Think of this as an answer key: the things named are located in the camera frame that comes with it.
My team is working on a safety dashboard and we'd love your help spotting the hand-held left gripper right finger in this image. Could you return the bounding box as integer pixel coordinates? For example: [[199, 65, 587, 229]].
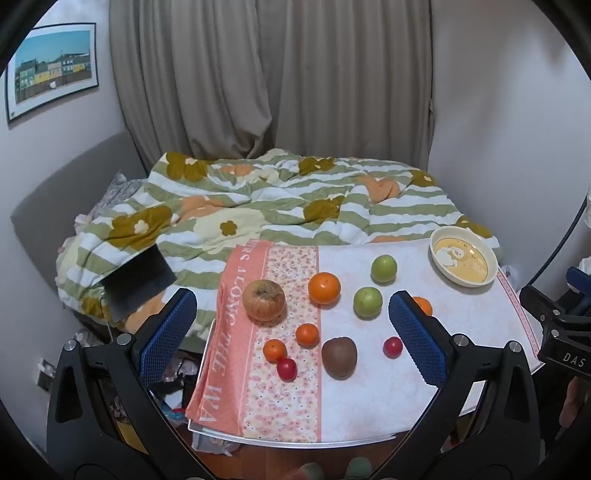
[[388, 290, 541, 480]]

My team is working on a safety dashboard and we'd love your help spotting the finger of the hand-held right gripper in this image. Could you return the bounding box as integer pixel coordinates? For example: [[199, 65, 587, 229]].
[[519, 285, 591, 334], [566, 267, 591, 296]]

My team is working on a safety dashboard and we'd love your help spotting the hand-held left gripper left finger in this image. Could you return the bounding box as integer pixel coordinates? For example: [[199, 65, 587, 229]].
[[46, 287, 208, 480]]

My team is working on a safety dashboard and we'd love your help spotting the green apple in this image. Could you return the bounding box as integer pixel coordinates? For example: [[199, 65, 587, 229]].
[[353, 287, 383, 319], [370, 255, 398, 284]]

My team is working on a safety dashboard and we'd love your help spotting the brown kiwi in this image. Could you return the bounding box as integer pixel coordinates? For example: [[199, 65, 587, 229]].
[[321, 337, 358, 380]]

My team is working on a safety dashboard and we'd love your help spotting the cream yellow bowl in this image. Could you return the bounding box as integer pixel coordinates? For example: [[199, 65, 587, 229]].
[[429, 226, 499, 288]]

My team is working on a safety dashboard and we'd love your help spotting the red yellow apple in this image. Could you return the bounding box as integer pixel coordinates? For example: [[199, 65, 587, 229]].
[[242, 279, 287, 322]]

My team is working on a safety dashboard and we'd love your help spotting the person's right hand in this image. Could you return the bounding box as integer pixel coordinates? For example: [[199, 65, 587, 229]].
[[560, 376, 591, 432]]

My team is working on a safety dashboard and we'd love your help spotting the floor clutter pile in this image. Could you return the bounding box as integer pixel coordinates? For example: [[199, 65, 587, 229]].
[[152, 342, 208, 416]]

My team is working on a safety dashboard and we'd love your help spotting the pink floral tablecloth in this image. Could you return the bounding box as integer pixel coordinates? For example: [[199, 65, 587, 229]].
[[185, 240, 543, 444]]

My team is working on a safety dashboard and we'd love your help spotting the large orange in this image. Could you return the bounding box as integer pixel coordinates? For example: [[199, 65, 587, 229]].
[[308, 272, 342, 305]]

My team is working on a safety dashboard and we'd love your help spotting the patterned pillow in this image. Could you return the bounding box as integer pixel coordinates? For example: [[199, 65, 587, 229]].
[[76, 172, 148, 232]]

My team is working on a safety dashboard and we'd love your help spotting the floral striped blanket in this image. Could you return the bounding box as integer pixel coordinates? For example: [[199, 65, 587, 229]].
[[55, 148, 504, 340]]

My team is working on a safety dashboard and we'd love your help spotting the grey padded headboard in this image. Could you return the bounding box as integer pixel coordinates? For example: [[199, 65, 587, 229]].
[[10, 131, 153, 278]]

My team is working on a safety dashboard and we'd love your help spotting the beige curtain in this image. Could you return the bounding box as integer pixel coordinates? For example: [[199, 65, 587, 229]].
[[108, 0, 437, 171]]

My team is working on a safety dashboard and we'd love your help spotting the black cable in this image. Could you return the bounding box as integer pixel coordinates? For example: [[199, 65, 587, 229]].
[[526, 198, 591, 289]]

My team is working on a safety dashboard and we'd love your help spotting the framed wall poster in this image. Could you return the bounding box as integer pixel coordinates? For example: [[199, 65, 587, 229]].
[[4, 22, 100, 124]]

